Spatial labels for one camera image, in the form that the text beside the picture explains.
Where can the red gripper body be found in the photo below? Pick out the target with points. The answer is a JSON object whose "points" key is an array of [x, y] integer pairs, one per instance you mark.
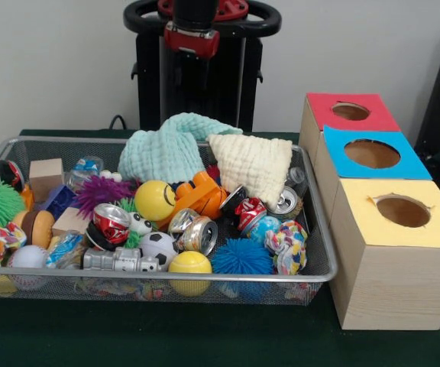
{"points": [[193, 40]]}

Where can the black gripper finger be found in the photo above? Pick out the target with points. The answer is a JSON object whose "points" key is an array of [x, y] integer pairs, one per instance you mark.
{"points": [[179, 67], [205, 70]]}

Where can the mint green waffle cloth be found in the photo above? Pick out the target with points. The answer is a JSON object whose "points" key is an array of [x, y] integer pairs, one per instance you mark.
{"points": [[166, 149]]}

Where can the cream yellow waffle cloth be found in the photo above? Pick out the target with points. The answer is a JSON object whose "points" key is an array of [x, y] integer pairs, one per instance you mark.
{"points": [[254, 164]]}

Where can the clear mesh bin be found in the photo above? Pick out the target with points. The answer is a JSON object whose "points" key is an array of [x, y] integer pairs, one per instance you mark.
{"points": [[315, 252]]}

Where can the wooden box with three holes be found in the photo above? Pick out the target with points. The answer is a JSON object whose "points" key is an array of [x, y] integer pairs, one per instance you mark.
{"points": [[396, 283]]}

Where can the orange plastic toy block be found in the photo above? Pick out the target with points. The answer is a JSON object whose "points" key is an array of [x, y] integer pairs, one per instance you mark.
{"points": [[201, 195]]}

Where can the yellow smiley ball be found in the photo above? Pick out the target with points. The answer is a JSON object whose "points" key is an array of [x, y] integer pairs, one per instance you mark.
{"points": [[155, 200]]}

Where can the purple spiky monster toy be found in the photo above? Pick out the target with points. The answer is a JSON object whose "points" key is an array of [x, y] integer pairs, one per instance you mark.
{"points": [[101, 195]]}

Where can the small soccer ball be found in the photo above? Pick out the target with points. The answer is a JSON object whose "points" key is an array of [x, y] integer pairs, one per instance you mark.
{"points": [[159, 248]]}

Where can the blue spiky rubber ball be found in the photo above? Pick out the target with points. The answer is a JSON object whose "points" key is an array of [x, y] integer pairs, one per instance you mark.
{"points": [[241, 258]]}

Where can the dark green tablecloth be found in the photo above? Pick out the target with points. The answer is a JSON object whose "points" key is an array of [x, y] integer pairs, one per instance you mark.
{"points": [[128, 336]]}

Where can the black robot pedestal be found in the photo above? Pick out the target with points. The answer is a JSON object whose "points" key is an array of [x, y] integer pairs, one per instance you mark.
{"points": [[151, 84]]}

